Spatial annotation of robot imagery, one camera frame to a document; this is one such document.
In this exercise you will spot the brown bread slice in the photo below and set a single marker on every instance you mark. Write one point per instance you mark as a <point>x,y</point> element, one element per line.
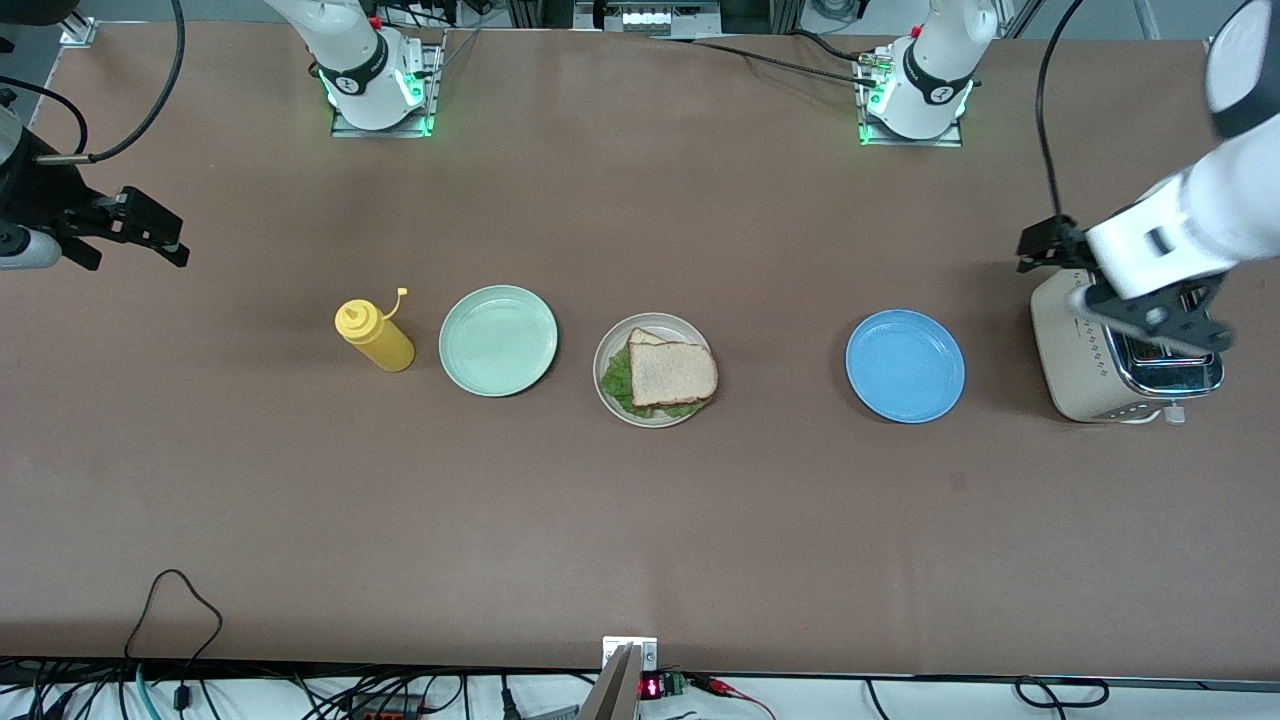
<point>645,337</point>
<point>672,373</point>

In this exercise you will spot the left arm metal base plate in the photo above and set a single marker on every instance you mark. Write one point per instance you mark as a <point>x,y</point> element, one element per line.
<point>915,142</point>

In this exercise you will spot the blue plate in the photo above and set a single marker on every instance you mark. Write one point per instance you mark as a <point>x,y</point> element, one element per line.
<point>905,366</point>

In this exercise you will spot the red clip lead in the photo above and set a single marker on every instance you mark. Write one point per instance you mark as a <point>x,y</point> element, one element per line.
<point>720,685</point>

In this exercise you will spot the light green plate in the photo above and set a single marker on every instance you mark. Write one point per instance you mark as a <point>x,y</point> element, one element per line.
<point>498,341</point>

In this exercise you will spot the grey camera mount bar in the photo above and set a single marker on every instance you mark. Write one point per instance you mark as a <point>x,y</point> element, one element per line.
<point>612,695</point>

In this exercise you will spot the beige chrome toaster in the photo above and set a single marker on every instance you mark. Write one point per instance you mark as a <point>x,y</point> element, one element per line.
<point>1075,370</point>

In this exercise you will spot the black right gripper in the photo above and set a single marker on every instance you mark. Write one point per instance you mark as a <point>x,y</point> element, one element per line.
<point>42,203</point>

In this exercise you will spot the yellow mustard squeeze bottle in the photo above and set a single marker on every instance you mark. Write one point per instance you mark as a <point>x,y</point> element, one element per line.
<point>378,342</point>

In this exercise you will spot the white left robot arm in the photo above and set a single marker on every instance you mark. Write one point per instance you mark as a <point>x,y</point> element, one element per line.
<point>1200,215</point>

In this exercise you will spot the green lettuce leaf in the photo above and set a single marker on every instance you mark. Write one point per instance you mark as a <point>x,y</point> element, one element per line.
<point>618,385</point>

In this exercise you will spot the silver camera mount bracket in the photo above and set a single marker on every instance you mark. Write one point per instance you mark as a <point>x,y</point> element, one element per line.
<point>645,652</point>

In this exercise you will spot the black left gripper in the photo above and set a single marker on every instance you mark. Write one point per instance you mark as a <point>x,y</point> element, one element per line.
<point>1046,243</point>

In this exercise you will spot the beige plate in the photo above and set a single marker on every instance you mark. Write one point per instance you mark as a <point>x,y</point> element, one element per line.
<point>610,340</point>

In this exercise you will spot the black power plug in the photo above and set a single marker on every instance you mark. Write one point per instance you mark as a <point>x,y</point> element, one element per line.
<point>508,705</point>

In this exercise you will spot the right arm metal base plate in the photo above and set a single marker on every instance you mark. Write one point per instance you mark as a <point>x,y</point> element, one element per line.
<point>385,131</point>

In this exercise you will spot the silver power strip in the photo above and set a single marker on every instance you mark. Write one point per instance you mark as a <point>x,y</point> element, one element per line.
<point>650,18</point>

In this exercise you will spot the red display electronics module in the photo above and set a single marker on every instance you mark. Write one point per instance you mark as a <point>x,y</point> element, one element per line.
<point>652,688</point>

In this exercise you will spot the silver table corner bracket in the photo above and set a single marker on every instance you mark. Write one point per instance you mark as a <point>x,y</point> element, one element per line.
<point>78,37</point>

